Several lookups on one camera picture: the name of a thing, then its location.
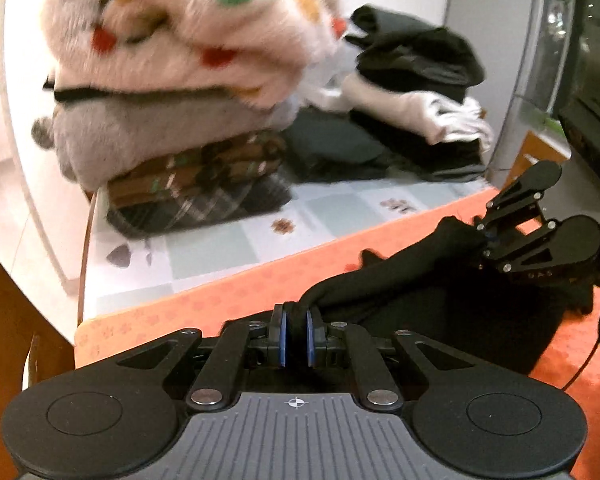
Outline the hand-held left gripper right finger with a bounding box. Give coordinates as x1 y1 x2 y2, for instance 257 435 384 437
305 306 473 413

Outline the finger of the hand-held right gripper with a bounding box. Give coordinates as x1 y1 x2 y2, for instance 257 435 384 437
480 220 566 276
475 167 548 233

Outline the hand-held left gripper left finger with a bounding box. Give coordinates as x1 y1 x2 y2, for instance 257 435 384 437
115 304 287 413

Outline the black sweater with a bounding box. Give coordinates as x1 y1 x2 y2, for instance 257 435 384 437
285 216 588 376

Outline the pile of dark clothes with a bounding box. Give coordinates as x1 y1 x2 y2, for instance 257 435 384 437
347 4 486 103

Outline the black folded garment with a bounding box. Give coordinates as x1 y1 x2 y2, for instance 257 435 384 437
350 110 486 183

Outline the orange patterned mat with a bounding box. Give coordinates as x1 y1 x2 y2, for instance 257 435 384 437
74 187 600 480

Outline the pale checkered tablecloth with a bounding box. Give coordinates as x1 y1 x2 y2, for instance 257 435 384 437
80 175 496 321

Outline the cream folded garment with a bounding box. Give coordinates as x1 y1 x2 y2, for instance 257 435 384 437
342 72 496 153

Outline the brown plaid garment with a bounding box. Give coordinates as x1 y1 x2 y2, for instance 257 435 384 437
105 130 293 238

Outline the dark green folded garment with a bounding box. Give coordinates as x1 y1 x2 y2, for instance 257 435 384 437
280 107 396 183

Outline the white plastic bag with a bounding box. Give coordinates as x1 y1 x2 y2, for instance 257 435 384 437
295 55 361 116

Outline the grey fleece garment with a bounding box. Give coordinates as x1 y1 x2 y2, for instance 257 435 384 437
30 92 301 193

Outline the white polka dot fleece garment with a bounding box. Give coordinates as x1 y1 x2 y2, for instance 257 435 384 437
40 0 351 111

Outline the black cable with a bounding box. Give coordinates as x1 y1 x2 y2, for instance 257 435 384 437
560 270 600 391

